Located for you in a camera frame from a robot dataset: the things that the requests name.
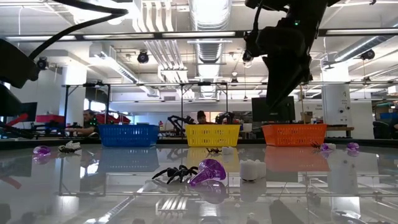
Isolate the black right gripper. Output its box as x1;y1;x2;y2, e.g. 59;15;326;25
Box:
262;54;313;109

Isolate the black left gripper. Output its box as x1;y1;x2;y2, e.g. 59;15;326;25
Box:
0;83;22;118

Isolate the black monitor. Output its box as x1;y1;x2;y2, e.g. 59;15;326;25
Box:
12;101;38;123
251;96;296;123

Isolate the red board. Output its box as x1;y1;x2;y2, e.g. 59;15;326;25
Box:
35;114;65;124

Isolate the orange plastic basket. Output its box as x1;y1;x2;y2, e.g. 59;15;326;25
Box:
261;123;328;147

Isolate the black ceiling spotlight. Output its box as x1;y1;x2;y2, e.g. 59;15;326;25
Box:
136;49;150;65
36;57;50;71
360;48;376;60
241;49;254;63

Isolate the white round column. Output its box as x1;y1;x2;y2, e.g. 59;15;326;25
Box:
321;83;352;127

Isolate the wooden side table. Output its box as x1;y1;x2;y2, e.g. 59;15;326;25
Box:
326;125;355;138

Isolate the person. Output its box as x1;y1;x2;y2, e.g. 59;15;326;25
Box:
195;110;215;125
67;108;100;138

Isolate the yellow plastic basket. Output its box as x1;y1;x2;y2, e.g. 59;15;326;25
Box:
184;123;241;147

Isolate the blue plastic basket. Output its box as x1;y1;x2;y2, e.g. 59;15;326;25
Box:
98;123;160;147

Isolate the white ceiling pipe bundle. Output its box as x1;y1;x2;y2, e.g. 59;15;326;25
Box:
132;0;190;100

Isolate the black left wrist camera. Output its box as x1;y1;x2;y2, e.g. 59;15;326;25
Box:
0;39;40;90

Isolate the silver ceiling air duct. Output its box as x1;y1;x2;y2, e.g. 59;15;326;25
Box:
188;0;233;99

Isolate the black metal table frame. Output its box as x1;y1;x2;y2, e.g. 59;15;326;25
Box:
0;136;398;150

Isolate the black metal workstation frame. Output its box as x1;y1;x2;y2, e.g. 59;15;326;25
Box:
62;81;268;136

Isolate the black overhead frame bar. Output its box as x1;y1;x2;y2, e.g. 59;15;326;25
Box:
0;29;398;41

